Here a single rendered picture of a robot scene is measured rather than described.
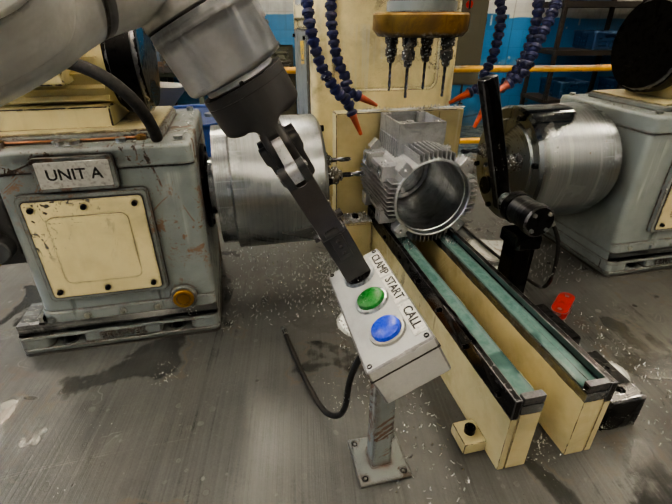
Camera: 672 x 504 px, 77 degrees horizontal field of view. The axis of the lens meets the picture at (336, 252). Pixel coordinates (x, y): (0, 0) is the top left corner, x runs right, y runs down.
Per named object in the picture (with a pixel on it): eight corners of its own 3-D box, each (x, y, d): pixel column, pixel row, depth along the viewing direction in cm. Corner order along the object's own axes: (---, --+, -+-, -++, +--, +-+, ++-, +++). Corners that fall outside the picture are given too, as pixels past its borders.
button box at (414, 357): (344, 302, 55) (325, 273, 52) (392, 275, 54) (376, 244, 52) (387, 406, 40) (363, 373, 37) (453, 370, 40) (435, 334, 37)
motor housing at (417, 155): (358, 209, 103) (360, 129, 94) (431, 202, 107) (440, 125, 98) (384, 247, 86) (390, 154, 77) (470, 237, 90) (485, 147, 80)
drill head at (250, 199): (168, 223, 97) (144, 109, 85) (325, 209, 104) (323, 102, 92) (151, 281, 76) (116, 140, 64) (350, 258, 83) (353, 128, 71)
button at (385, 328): (373, 335, 42) (365, 323, 41) (399, 320, 42) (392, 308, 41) (382, 355, 40) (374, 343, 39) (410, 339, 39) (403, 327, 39)
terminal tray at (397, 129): (377, 145, 96) (379, 112, 93) (421, 142, 99) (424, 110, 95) (395, 160, 86) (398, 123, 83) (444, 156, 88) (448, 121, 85)
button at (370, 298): (359, 305, 46) (352, 294, 46) (383, 292, 46) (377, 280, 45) (367, 322, 44) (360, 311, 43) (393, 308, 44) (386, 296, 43)
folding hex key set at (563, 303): (563, 323, 84) (566, 315, 83) (546, 316, 85) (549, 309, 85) (574, 302, 90) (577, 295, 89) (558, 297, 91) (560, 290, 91)
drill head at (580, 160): (438, 199, 110) (451, 97, 98) (576, 187, 118) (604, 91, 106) (489, 243, 88) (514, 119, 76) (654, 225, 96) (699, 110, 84)
